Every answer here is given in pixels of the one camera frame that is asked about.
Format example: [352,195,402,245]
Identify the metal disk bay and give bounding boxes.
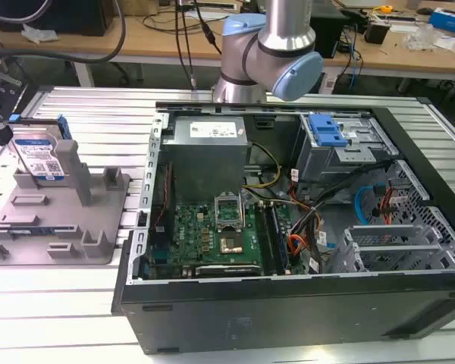
[335,223,455,274]

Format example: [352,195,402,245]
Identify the hard disk in blue carrier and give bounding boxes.
[8,114,71,185]

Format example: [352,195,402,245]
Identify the metal socket cover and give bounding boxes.
[214,190,244,233]

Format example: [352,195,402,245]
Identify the grey power supply unit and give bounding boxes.
[161,115,253,198]

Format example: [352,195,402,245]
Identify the green motherboard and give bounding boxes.
[148,200,304,279]

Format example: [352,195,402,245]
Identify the CPU socket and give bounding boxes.
[218,234,245,255]

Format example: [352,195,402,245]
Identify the black graphics card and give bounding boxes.
[194,264,261,278]

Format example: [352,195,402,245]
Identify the blue drive bay latch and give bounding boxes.
[308,112,350,148]

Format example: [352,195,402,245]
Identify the metal drive cage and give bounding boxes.
[290,112,400,183]

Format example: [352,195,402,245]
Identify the black open PC case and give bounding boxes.
[111,96,455,356]

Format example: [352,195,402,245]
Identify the wooden desk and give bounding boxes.
[0,0,455,90]

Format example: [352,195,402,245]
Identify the grey parts rack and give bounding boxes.
[0,139,132,267]

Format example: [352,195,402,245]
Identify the black desktop computer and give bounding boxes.
[309,0,350,60]

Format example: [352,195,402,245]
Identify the black box on desk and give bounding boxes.
[365,20,391,45]

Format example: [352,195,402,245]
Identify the clear plastic bag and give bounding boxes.
[20,23,58,42]

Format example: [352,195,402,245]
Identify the blue cardboard box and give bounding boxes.
[428,7,455,37]

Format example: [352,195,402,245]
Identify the yellow black power wires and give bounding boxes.
[242,142,312,208]

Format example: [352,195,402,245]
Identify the red thin wire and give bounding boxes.
[153,162,174,233]

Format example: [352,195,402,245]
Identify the orange SATA wire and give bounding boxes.
[287,234,308,265]

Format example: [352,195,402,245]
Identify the blue SATA wire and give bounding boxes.
[354,184,384,237]

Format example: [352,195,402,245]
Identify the black hanging cable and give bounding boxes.
[174,0,223,92]

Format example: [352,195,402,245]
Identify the blue hanging cable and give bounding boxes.
[340,22,365,90]

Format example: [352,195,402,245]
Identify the thick grey cable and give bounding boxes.
[0,0,127,65]

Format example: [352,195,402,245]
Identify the black equipment with cables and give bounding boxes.
[0,47,28,160]

